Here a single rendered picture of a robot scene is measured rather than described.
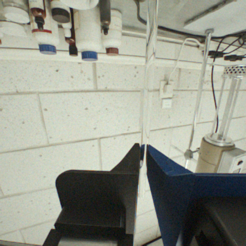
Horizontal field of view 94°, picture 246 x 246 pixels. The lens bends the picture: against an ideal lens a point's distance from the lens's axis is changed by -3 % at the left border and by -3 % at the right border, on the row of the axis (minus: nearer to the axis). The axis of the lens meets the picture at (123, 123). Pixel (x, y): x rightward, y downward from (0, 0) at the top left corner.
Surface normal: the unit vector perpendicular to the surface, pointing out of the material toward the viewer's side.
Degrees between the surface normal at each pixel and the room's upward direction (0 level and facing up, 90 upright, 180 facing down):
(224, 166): 90
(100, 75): 90
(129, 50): 90
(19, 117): 90
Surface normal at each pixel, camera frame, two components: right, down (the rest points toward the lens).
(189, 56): 0.35, 0.29
